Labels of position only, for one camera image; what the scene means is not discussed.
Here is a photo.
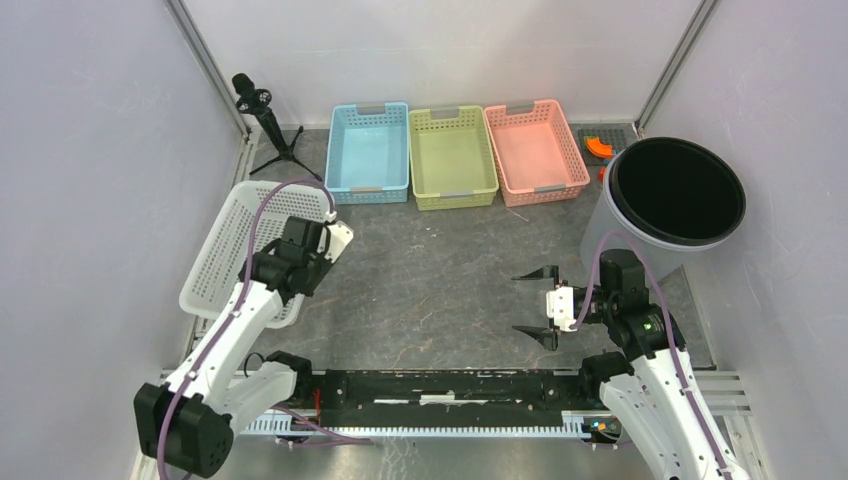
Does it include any grey bin with black liner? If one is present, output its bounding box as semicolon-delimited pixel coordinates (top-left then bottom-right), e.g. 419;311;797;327
579;137;747;280

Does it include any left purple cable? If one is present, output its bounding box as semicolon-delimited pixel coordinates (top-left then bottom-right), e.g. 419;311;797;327
156;177;339;480

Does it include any dark tray with orange blocks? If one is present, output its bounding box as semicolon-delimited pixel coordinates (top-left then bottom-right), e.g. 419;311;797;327
577;127;629;165

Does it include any green plastic basket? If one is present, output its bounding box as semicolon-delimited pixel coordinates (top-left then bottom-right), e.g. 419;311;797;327
409;105;499;211

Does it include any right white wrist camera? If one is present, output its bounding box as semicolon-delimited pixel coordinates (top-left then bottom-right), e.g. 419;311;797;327
545;286;577;332

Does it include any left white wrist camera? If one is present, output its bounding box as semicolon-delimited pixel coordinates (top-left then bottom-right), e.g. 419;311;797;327
323;221;354;263

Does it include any blue plastic basket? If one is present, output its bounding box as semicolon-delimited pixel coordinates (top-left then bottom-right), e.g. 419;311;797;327
324;102;410;205

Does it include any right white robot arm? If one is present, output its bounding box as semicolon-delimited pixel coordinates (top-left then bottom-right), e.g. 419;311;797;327
520;249;750;479

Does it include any white cable duct strip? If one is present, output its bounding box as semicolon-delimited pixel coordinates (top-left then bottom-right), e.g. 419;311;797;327
241;411;622;440

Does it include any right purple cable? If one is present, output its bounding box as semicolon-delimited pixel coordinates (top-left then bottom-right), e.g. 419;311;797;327
569;229;733;480

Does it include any large white perforated basket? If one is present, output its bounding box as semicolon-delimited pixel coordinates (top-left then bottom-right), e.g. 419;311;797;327
179;180;335;320

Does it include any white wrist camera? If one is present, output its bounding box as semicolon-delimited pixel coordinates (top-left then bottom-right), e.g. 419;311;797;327
323;221;354;263
545;286;577;332

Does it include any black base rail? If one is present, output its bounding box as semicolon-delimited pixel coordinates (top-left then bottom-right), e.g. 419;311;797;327
306;369;601;427

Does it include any purple cable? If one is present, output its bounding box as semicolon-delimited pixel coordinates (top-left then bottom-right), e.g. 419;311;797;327
569;229;733;480
156;177;339;480

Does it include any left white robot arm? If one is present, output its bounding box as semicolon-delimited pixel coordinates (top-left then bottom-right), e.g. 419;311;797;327
133;216;353;478

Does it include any pink plastic basket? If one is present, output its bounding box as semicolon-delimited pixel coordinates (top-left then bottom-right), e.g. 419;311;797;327
484;99;590;208

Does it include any black microphone on tripod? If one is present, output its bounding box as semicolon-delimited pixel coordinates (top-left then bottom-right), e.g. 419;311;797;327
231;73;322;181

